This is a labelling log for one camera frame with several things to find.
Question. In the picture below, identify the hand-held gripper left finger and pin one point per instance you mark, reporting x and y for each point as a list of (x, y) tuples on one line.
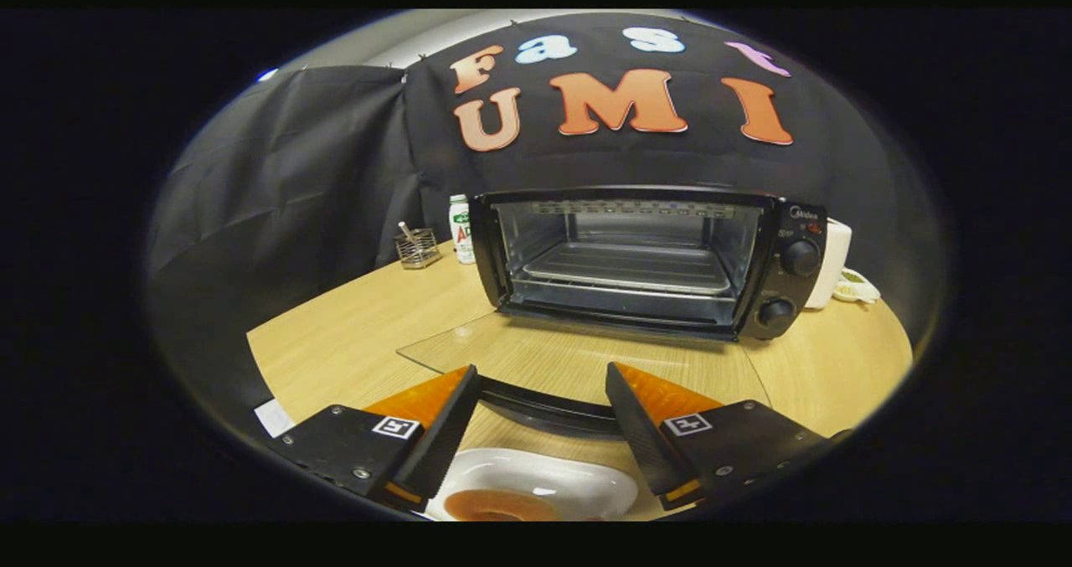
[(444, 441)]

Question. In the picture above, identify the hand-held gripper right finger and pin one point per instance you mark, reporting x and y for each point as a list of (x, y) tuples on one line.
[(641, 433)]

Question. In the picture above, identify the brown glazed donut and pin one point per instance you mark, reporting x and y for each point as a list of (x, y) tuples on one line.
[(494, 507)]

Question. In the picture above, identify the black toaster oven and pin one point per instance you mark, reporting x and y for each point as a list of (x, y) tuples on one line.
[(787, 299)]

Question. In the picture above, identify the white oval plate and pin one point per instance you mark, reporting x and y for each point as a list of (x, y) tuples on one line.
[(578, 487)]

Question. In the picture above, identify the white paper slip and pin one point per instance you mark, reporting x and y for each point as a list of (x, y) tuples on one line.
[(274, 418)]

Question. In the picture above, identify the white drink bottle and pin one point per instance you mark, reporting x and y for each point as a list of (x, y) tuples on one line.
[(461, 232)]

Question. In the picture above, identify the white kitchen appliance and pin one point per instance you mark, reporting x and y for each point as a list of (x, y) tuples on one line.
[(833, 257)]

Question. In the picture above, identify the small white dish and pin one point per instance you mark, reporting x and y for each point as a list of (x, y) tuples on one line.
[(858, 286)]

